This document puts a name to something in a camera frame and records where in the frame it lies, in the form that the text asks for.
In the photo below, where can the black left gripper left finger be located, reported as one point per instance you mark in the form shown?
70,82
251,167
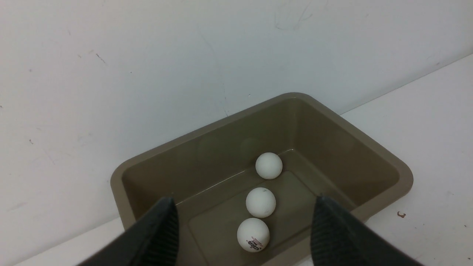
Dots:
152,241

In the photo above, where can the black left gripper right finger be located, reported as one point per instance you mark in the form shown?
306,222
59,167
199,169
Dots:
339,239

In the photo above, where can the white ping-pong ball printed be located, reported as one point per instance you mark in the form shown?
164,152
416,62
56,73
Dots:
253,235

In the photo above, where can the tan plastic bin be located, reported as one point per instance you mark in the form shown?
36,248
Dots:
245,186

